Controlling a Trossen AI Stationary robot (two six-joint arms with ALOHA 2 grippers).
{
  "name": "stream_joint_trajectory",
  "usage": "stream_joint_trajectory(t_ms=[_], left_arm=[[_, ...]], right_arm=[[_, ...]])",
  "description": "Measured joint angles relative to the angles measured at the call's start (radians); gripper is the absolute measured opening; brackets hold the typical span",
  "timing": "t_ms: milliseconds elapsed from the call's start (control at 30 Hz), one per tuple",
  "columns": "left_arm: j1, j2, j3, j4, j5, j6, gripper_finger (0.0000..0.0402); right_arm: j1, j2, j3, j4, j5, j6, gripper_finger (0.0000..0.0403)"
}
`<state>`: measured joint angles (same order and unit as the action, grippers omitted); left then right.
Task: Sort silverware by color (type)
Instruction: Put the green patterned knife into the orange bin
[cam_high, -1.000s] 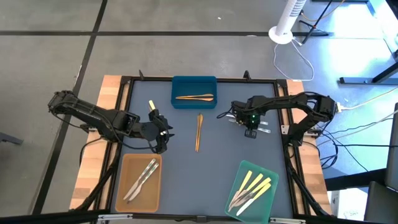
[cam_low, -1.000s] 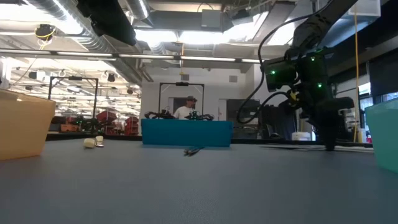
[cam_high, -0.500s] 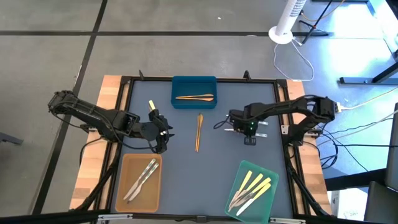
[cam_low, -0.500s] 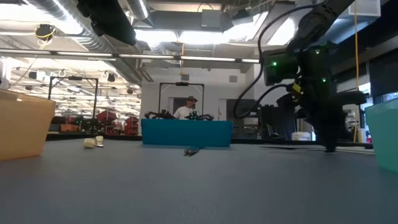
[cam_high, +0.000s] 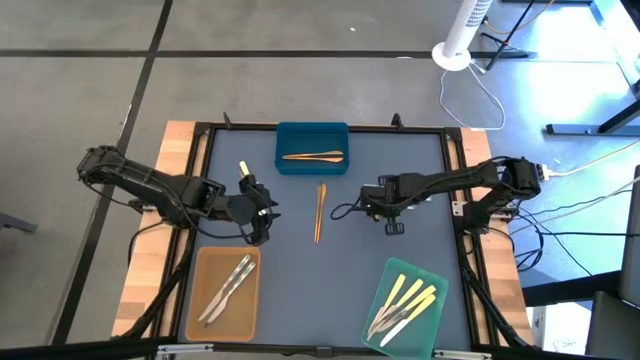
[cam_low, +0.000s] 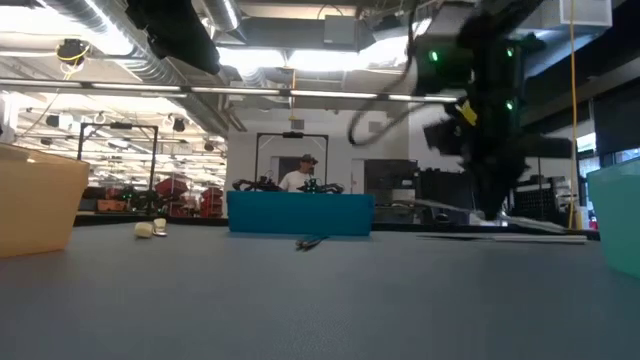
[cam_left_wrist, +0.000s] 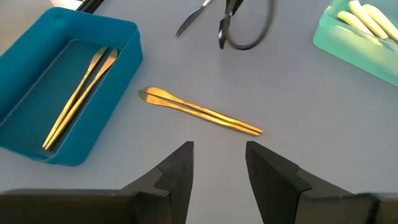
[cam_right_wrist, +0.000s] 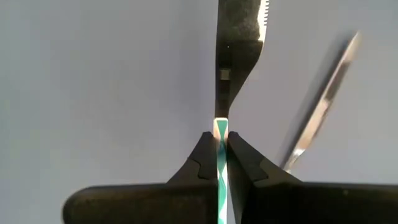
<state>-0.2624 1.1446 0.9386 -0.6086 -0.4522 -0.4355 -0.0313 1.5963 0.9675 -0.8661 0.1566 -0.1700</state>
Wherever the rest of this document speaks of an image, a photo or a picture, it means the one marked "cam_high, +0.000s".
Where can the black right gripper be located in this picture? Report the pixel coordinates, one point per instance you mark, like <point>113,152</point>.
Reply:
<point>380,200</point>

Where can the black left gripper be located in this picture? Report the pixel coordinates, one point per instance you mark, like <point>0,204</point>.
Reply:
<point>250,207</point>

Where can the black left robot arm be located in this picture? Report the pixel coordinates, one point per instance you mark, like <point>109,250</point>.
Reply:
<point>150,182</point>

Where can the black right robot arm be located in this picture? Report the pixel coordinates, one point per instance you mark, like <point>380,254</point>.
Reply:
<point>465,177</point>

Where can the blue plastic bin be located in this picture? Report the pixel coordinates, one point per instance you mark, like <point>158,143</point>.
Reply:
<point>312,135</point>

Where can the grey-blue table mat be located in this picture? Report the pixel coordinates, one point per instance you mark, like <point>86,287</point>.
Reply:
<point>325,310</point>

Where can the orange plastic bin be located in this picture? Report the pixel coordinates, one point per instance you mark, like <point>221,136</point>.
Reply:
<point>240,320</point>

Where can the green plastic bin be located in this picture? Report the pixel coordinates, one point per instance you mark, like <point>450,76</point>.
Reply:
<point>425,342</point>

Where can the white yellow power plug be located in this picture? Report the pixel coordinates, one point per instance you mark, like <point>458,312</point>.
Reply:
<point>546,173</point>

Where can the white tower fan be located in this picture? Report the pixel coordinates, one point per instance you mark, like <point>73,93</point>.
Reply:
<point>462,30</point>

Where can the black floor beam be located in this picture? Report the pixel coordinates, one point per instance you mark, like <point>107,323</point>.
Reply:
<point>570,290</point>

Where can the black tripod stand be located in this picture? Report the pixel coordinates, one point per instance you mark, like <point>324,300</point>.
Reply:
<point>510,35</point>

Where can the black rig crossbar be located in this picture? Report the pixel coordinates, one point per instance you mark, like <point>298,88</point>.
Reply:
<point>75,352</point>

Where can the grey upright panel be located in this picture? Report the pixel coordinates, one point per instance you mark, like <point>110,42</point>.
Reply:
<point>631,240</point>

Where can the grey furniture leg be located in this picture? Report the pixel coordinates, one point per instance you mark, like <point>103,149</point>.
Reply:
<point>15,222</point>

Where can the grey box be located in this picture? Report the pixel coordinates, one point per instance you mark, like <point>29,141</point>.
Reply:
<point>610,330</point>

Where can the white metal bracket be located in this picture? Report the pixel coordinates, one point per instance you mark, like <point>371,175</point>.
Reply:
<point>457,208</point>

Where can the black frame clamp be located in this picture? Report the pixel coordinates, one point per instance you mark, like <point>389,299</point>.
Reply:
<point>227,121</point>
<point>397,121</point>

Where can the black table frame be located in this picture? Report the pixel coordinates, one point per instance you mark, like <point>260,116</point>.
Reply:
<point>240,127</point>

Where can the silver rail bracket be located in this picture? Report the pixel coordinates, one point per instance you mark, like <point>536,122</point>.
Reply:
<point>185,348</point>
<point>465,355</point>

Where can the black desk leg frame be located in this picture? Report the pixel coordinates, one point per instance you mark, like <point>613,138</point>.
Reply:
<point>575,129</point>

